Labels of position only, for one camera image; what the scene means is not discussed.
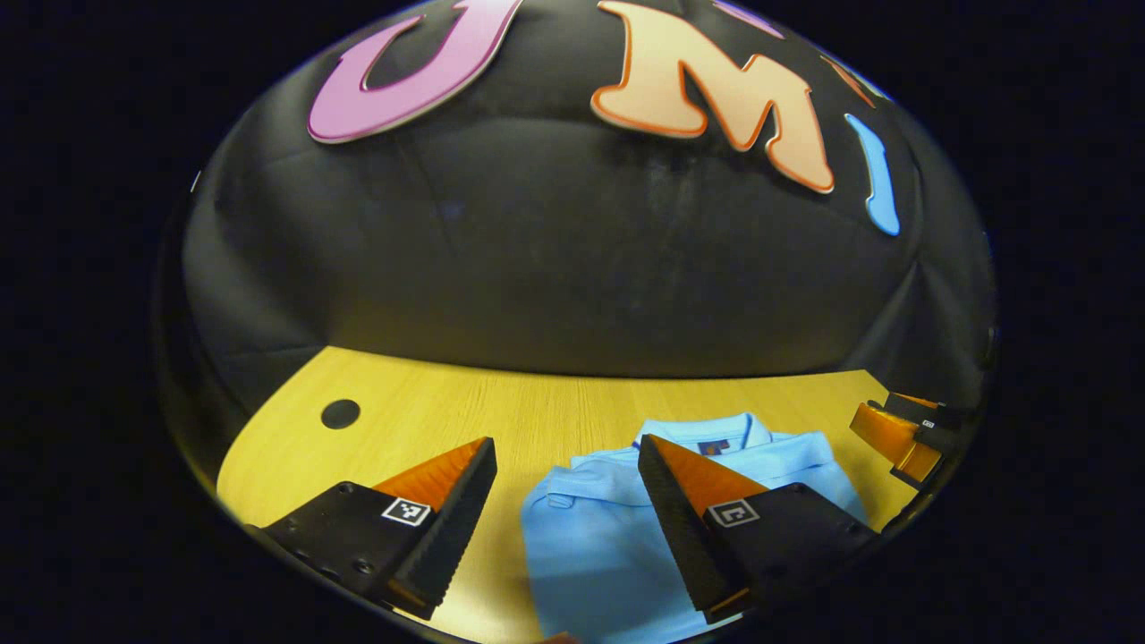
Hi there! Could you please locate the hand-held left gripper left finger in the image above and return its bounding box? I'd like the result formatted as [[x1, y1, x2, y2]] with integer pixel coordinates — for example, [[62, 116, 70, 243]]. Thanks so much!
[[258, 436, 499, 621]]

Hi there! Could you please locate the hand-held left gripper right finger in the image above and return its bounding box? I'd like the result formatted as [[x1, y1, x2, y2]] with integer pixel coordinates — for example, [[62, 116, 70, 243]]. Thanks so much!
[[636, 434, 883, 625]]

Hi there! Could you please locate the blue T-shirt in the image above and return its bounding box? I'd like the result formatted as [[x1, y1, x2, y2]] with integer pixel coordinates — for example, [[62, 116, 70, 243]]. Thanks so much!
[[521, 412, 869, 644]]

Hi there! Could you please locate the black backdrop cloth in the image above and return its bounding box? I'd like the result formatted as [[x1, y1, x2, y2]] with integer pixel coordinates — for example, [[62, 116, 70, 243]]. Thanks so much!
[[157, 0, 998, 466]]

